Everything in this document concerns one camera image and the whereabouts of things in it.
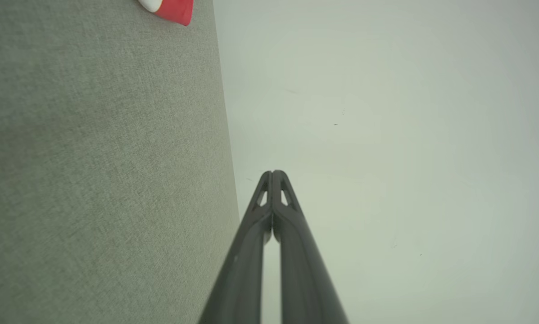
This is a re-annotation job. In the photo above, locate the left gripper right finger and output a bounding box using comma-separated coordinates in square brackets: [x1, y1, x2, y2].
[273, 170, 350, 324]

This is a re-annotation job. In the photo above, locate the grey fabric mat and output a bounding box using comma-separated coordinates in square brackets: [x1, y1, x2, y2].
[0, 0, 240, 324]

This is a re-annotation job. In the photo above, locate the red white jersey shirt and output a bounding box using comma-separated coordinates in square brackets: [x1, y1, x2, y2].
[138, 0, 194, 26]

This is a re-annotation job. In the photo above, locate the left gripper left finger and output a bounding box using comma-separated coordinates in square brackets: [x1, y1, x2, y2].
[199, 171, 274, 324]

